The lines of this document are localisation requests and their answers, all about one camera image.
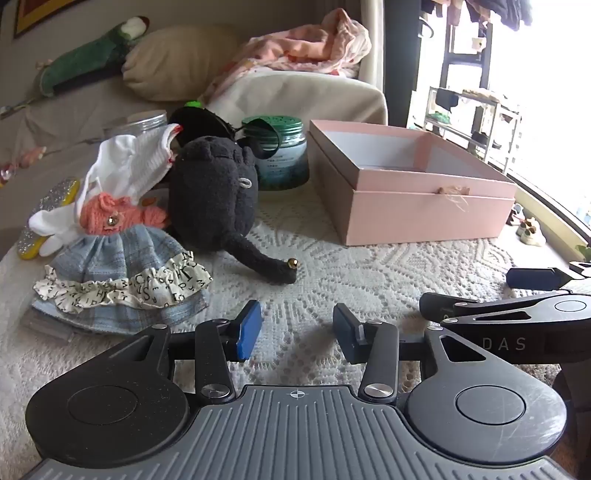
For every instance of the beige pillow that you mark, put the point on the beige pillow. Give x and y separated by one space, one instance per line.
175 60

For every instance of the pink printed blanket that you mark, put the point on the pink printed blanket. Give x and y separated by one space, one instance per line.
295 50

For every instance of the black plush toy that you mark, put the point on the black plush toy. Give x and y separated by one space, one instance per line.
207 198

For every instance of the white lace cloth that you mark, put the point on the white lace cloth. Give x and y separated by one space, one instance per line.
369 277

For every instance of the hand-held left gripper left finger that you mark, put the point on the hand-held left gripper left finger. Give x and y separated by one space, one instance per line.
249 330

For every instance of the clear jar with silver lid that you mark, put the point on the clear jar with silver lid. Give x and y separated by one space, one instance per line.
138 122

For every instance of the beige sofa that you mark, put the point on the beige sofa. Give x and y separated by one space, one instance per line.
60 124

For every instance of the white doll gloves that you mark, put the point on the white doll gloves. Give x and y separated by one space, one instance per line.
51 226

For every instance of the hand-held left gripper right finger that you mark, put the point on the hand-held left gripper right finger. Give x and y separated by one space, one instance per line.
344 334

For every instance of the black shelf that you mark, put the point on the black shelf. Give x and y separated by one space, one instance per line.
487 60

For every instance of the hanging clothes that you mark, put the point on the hanging clothes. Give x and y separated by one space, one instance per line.
489 11

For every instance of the silver glitter yellow wings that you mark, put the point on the silver glitter yellow wings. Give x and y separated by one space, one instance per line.
55 194

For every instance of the knit doll in blue dress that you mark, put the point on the knit doll in blue dress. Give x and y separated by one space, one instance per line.
120 258

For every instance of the small pink toy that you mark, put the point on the small pink toy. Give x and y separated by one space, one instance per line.
25 159

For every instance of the pink cardboard box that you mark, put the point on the pink cardboard box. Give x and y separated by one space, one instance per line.
415 207

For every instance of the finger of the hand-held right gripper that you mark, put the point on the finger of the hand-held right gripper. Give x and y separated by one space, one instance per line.
531 278
443 307

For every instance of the green plush toy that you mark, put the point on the green plush toy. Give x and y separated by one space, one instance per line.
83 60

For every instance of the framed wall picture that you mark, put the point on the framed wall picture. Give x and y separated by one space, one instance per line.
32 14

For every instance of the green candy dispenser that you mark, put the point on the green candy dispenser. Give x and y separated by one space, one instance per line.
193 104

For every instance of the jar with green lid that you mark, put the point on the jar with green lid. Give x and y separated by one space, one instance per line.
281 157

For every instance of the white knit doll garment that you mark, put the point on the white knit doll garment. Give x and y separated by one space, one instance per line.
124 161

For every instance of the metal shoe rack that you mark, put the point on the metal shoe rack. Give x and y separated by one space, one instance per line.
480 120

